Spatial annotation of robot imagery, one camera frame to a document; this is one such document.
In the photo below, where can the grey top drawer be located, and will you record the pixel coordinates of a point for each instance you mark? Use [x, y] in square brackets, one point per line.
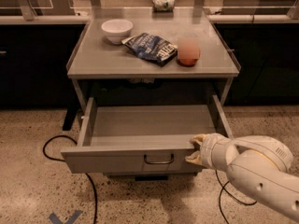
[142, 140]

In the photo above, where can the grey drawer cabinet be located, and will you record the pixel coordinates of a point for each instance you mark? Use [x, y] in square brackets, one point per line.
[113, 76]

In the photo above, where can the blue chip bag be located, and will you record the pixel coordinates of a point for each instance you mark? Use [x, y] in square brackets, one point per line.
[151, 48]

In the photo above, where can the white ceramic bowl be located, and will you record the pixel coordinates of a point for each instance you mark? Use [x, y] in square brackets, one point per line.
[116, 30]

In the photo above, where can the red apple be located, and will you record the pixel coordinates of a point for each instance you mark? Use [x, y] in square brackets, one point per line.
[188, 51]

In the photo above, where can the long dark counter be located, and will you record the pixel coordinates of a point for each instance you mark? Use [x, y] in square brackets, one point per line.
[34, 57]

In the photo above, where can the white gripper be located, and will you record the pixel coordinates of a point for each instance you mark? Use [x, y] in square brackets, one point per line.
[207, 150]

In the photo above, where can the white green snack bag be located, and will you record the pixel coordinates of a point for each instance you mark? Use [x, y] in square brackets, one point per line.
[163, 5]

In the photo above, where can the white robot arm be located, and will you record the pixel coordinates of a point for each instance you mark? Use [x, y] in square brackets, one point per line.
[256, 165]

